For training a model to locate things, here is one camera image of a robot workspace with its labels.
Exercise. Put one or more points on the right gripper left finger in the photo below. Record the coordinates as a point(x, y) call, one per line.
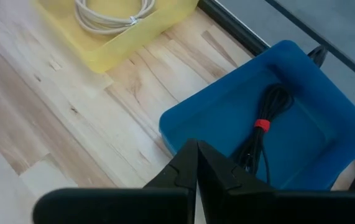
point(152, 205)

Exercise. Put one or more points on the yellow plastic bin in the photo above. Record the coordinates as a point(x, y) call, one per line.
point(102, 59)

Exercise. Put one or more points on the black table clamp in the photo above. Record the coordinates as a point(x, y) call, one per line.
point(317, 56)

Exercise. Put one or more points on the blue plastic bin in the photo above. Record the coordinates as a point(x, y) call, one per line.
point(211, 102)

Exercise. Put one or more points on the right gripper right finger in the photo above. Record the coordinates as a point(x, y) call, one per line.
point(242, 205)

